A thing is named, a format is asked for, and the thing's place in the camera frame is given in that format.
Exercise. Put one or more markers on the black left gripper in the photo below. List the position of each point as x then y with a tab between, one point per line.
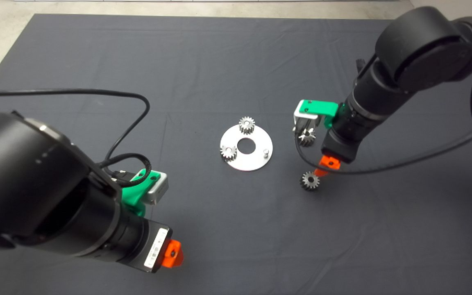
146	246

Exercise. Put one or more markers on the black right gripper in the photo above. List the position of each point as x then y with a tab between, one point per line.
340	145

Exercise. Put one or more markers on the small steel gear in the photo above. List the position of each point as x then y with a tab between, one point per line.
228	152
306	184
246	125

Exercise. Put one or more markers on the large steel gear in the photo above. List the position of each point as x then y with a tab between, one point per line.
307	138

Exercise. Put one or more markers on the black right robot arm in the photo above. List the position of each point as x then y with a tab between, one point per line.
416	45

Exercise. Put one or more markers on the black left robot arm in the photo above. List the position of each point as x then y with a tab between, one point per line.
27	176

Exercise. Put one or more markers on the round metal plate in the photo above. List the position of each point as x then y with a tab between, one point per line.
248	162

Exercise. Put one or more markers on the dark grey table cloth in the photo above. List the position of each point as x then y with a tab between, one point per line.
137	41

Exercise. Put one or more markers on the green right camera mount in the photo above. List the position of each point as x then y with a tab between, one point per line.
322	108

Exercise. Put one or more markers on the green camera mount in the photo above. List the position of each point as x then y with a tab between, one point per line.
131	196
322	108

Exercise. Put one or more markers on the silver right camera box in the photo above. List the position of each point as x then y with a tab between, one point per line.
299	114

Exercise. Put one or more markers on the silver camera box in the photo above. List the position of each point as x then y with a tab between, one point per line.
299	114
157	189

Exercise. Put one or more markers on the silver left camera box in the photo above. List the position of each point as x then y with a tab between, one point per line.
157	189

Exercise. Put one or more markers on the green left camera mount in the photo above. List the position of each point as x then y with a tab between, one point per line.
131	196

